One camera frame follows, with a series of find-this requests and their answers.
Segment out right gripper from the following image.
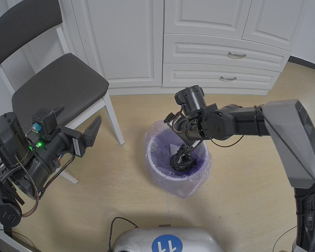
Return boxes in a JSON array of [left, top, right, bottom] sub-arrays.
[[164, 113, 200, 148]]

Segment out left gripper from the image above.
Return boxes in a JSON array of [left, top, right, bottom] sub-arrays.
[[33, 105, 102, 173]]

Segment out purple plastic bag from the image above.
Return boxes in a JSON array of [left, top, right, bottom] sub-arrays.
[[143, 120, 212, 199]]

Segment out black plastic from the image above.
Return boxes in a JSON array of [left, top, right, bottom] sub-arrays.
[[170, 145, 198, 171]]

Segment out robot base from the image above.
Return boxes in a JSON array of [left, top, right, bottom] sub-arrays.
[[113, 226, 226, 252]]

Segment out white trash bin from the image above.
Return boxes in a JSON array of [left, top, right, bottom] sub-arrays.
[[146, 130, 210, 194]]

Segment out white chair dark grey cushions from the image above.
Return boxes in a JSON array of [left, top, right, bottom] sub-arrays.
[[0, 0, 125, 185]]

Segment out white wardrobe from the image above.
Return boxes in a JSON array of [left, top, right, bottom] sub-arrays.
[[5, 0, 307, 96]]

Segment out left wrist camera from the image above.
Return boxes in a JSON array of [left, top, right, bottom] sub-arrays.
[[31, 109, 59, 142]]

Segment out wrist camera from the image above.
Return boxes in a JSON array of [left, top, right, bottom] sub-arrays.
[[31, 109, 59, 142], [174, 89, 187, 106]]

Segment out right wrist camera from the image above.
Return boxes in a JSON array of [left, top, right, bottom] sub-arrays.
[[174, 89, 187, 106]]

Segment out black cable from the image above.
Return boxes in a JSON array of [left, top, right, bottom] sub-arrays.
[[274, 226, 299, 252], [0, 227, 38, 252], [108, 217, 139, 251]]

